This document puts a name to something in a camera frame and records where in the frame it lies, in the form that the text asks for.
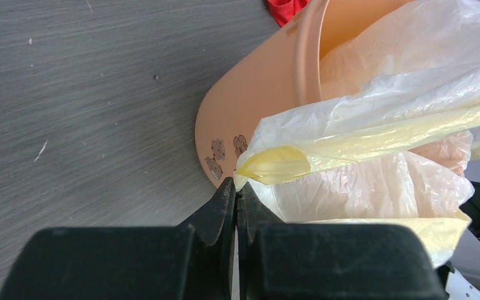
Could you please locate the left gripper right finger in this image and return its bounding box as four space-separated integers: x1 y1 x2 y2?
237 185 448 299

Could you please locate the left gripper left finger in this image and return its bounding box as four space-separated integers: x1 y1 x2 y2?
0 177 236 299

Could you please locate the pale yellow trash bag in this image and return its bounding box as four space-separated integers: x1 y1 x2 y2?
234 1 480 267

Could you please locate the orange plastic trash bin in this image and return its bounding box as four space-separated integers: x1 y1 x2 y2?
194 0 403 186

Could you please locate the red cloth garment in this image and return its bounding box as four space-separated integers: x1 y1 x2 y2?
264 0 309 27

